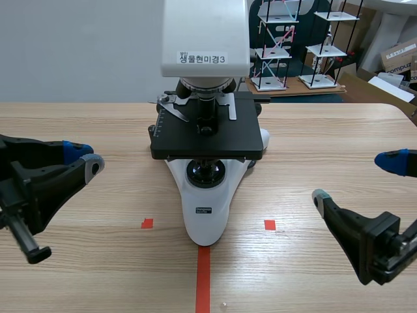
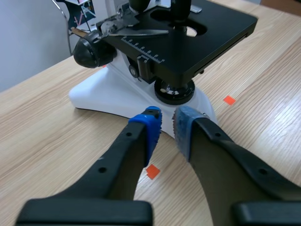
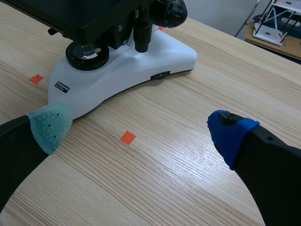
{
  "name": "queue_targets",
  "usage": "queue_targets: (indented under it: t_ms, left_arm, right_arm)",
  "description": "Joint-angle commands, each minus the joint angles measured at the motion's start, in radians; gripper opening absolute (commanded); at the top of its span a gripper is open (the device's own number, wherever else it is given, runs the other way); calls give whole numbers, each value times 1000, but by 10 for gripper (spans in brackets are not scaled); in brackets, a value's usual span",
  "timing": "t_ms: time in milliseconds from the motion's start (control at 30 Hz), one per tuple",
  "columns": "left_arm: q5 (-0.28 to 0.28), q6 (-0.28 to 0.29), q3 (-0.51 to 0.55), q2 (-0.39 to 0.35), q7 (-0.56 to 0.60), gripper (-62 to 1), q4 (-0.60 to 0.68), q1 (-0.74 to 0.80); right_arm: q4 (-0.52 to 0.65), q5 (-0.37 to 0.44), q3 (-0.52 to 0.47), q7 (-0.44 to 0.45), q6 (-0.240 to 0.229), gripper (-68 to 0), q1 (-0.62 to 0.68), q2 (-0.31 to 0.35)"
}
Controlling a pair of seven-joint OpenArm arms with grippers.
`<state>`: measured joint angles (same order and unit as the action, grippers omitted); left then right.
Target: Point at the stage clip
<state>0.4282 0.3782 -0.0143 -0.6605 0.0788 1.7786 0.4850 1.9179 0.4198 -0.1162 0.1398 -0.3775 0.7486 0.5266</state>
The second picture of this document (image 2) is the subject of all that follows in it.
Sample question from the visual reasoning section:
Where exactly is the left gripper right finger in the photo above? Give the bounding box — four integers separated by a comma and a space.
172, 105, 301, 226

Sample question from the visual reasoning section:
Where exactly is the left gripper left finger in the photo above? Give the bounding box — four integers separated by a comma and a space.
15, 105, 163, 226

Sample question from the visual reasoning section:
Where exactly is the white and black microscope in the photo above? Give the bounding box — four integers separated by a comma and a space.
68, 0, 258, 137

